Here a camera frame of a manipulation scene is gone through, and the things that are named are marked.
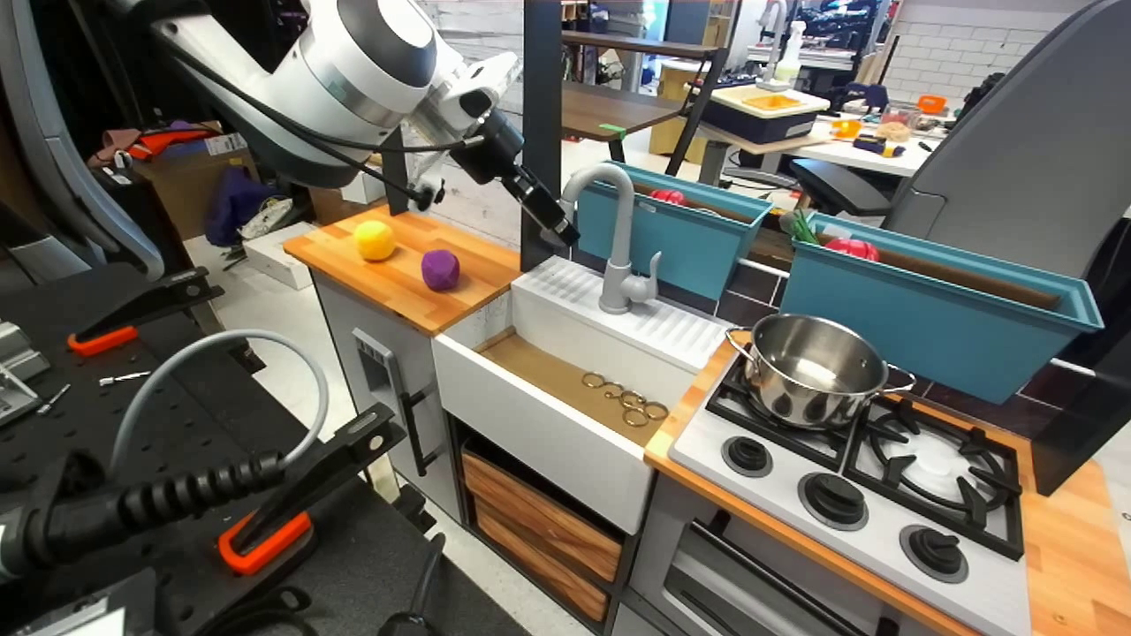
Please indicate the steel cooking pot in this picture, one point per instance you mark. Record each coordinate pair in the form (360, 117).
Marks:
(815, 374)

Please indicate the white sink basin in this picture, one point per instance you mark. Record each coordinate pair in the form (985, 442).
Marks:
(567, 391)

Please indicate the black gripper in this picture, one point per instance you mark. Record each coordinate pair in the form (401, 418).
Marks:
(491, 153)

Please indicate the grey tap faucet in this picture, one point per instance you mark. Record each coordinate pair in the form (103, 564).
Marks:
(623, 288)

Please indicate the grey toy kitchen cabinet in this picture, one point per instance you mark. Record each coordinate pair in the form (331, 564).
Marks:
(389, 362)

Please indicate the wooden countertop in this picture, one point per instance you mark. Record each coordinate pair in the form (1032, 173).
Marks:
(398, 285)

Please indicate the orange black clamp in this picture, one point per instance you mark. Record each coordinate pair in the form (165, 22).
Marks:
(283, 519)
(120, 323)

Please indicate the teal planter box far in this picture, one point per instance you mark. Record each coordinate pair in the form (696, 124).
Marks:
(953, 317)

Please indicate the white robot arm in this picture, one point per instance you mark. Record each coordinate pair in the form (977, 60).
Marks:
(348, 82)

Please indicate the grey office chair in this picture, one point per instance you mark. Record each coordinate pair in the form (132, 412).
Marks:
(1039, 167)

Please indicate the yellow ball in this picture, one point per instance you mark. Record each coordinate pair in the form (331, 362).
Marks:
(376, 241)

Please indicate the wooden drawers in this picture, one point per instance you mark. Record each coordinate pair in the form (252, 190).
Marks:
(557, 546)

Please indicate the white toy stove top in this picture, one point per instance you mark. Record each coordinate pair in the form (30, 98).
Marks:
(920, 502)

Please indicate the dark brown side table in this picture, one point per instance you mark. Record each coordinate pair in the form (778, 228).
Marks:
(614, 115)

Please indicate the purple ball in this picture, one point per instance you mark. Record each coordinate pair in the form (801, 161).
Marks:
(441, 269)

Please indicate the teal planter box near tap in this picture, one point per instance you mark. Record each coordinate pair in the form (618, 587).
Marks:
(696, 232)

